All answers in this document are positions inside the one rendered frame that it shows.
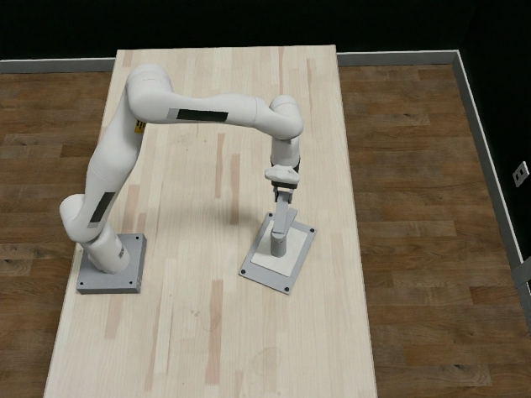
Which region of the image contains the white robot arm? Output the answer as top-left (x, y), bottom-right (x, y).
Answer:
top-left (59, 63), bottom-right (303, 275)

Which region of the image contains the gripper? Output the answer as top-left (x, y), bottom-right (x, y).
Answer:
top-left (265, 148), bottom-right (301, 204)

